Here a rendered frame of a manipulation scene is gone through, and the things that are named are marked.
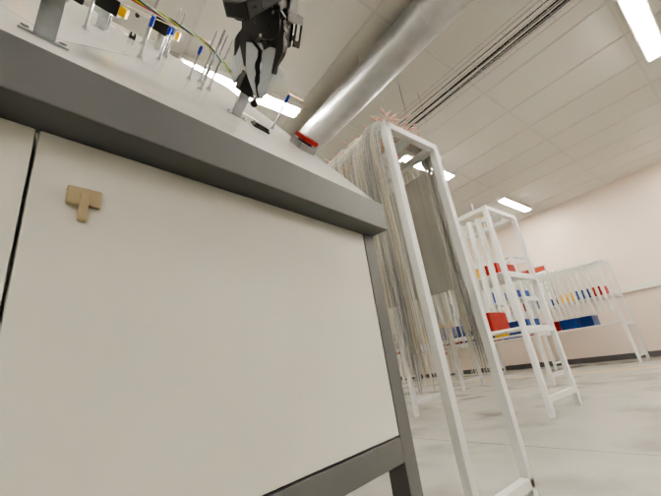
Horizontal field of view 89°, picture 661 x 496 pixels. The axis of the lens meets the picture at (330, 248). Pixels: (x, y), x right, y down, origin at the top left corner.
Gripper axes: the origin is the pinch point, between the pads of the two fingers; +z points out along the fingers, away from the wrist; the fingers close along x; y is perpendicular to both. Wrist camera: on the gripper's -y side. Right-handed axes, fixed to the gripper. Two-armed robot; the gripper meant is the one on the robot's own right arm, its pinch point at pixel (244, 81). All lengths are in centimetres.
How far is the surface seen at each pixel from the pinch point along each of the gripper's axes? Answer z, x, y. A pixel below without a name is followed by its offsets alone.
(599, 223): -230, -771, 203
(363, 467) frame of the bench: 62, -27, -43
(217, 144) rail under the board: 23.2, 6.4, -30.5
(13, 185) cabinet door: 37, 23, -36
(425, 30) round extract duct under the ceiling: -167, -135, 121
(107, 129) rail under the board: 28.0, 18.1, -34.5
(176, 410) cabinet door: 54, 4, -43
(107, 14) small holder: -3.9, 28.8, 16.8
